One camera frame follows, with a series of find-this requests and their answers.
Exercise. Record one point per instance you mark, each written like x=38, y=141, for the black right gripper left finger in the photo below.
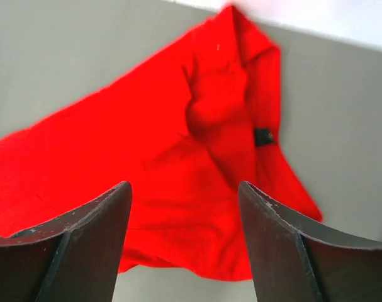
x=73, y=257

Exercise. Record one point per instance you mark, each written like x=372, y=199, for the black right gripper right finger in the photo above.
x=295, y=258

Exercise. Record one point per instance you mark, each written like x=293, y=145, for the red t shirt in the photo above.
x=184, y=128

